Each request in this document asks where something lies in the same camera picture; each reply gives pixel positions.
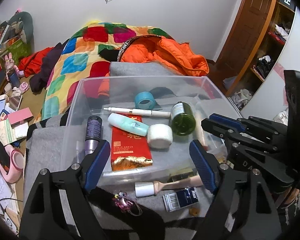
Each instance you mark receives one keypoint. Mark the white pen stick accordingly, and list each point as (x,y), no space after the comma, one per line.
(140,112)

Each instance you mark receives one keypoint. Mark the green cluttered box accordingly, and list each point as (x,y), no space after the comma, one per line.
(16,36)

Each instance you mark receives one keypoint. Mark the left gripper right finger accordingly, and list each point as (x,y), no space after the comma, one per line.
(206,165)

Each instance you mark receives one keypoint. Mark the red clothing pile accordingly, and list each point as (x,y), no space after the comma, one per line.
(32,64)

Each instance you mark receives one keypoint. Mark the pink rabbit toy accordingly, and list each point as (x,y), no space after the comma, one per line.
(13,74)

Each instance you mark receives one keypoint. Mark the pink hair clip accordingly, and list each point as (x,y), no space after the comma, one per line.
(127,204)

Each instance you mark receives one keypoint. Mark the navy blue small box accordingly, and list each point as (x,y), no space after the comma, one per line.
(180,199)

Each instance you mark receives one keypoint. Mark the clear plastic storage bin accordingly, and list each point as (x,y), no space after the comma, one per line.
(93,94)

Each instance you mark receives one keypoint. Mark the beige foundation tube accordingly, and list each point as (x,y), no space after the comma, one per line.
(146,189)

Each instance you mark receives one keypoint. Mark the red gift box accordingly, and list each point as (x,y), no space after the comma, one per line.
(129,151)

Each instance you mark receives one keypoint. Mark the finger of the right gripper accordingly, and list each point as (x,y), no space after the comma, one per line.
(214,127)
(234,124)

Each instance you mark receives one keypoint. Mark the purple cosmetic bottle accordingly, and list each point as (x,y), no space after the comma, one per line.
(93,134)

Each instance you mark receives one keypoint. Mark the blue tape roll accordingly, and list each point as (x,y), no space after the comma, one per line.
(144,100)

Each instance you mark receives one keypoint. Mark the orange down jacket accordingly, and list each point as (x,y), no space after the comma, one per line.
(177,57)

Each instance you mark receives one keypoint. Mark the wooden door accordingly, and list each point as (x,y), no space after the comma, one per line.
(246,28)

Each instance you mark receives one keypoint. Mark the white round sponge roll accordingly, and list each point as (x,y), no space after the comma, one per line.
(159,136)

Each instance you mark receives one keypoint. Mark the grey blanket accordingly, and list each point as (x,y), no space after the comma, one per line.
(58,141)

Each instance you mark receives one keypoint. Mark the colourful patchwork quilt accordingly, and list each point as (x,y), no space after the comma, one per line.
(80,59)

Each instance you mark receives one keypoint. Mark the pink flat box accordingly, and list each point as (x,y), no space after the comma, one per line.
(21,116)

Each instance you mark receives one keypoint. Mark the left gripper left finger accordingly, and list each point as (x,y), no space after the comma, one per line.
(97,162)

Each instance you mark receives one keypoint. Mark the mint green lotion bottle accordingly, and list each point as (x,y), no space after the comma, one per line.
(128,124)

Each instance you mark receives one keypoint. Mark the green spray bottle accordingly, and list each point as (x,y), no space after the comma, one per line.
(182,121)

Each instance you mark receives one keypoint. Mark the wooden wardrobe shelf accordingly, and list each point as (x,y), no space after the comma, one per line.
(243,77)

